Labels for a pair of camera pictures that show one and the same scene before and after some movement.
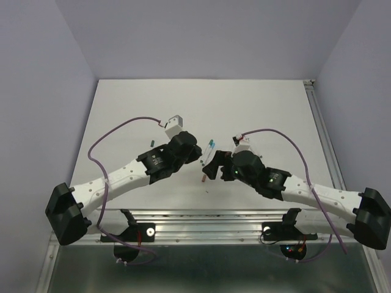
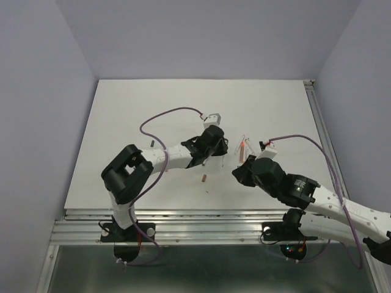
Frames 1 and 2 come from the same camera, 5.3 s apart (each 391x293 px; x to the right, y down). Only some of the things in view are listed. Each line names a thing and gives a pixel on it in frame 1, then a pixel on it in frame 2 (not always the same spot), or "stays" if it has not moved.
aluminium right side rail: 332,160 stays
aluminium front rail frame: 214,227 stays
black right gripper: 223,158 to 242,173
